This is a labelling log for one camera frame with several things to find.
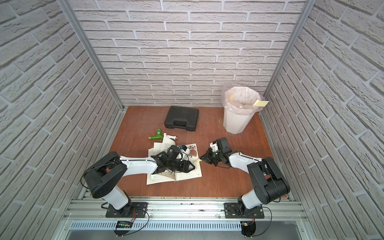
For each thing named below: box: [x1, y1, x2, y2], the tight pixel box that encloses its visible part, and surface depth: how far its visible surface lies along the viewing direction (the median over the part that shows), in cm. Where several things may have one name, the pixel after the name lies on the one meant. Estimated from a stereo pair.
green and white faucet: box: [148, 129, 178, 142], surface depth 102 cm
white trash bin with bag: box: [221, 86, 266, 135], surface depth 94 cm
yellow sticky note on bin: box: [253, 99, 270, 107], surface depth 88 cm
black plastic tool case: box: [164, 105, 200, 132], surface depth 108 cm
